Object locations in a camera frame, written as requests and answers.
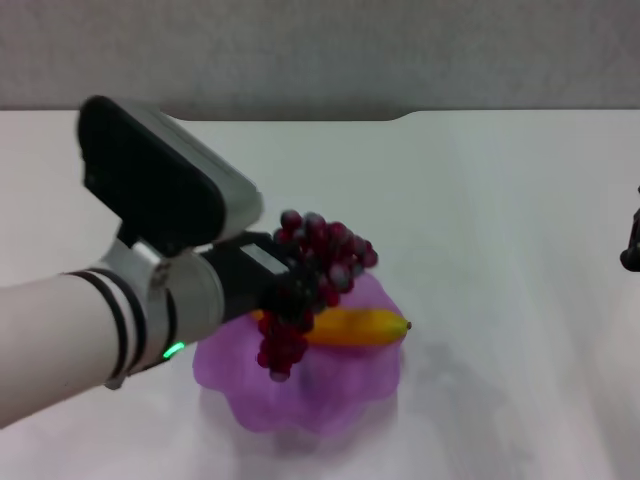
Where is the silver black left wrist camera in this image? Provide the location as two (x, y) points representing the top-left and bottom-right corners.
(76, 94), (265, 257)

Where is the purple translucent wavy bowl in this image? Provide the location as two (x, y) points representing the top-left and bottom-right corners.
(192, 272), (407, 437)

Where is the yellow banana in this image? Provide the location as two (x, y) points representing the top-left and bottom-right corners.
(248, 307), (414, 349)

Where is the dark red grape bunch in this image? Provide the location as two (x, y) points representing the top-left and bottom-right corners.
(256, 208), (380, 384)

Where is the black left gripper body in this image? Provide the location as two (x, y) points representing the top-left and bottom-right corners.
(198, 230), (292, 325)

